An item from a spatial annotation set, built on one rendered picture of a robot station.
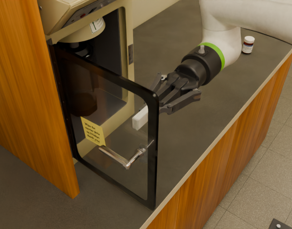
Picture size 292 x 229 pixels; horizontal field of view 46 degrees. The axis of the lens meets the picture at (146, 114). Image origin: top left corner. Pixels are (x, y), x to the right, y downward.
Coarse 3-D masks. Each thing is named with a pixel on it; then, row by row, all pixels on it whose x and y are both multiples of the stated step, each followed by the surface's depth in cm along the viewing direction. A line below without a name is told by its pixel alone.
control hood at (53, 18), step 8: (40, 0) 69; (48, 0) 67; (56, 0) 65; (64, 0) 65; (72, 0) 65; (80, 0) 65; (88, 0) 67; (40, 8) 70; (48, 8) 68; (56, 8) 67; (64, 8) 65; (72, 8) 65; (80, 8) 69; (40, 16) 72; (48, 16) 70; (56, 16) 68; (64, 16) 67; (48, 24) 72; (56, 24) 70; (64, 24) 74; (48, 32) 73
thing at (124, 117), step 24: (72, 72) 77; (96, 72) 71; (72, 96) 83; (96, 96) 76; (120, 96) 70; (144, 96) 65; (72, 120) 90; (96, 120) 82; (120, 120) 75; (144, 120) 69; (96, 144) 89; (120, 144) 81; (144, 144) 74; (96, 168) 97; (120, 168) 88; (144, 168) 80; (144, 192) 86
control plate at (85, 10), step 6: (96, 0) 72; (102, 0) 76; (108, 0) 80; (114, 0) 85; (90, 6) 73; (96, 6) 78; (78, 12) 71; (84, 12) 75; (72, 18) 73; (78, 18) 77; (66, 24) 74
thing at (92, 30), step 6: (102, 18) 97; (90, 24) 91; (96, 24) 92; (102, 24) 95; (78, 30) 90; (84, 30) 90; (90, 30) 91; (96, 30) 93; (102, 30) 95; (66, 36) 90; (72, 36) 90; (78, 36) 90; (84, 36) 91; (90, 36) 91; (66, 42) 90; (72, 42) 90
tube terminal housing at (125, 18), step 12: (120, 0) 93; (96, 12) 87; (108, 12) 91; (120, 12) 99; (72, 24) 82; (84, 24) 85; (120, 24) 101; (132, 24) 102; (48, 36) 78; (60, 36) 81; (120, 36) 104; (132, 36) 104; (132, 72) 113
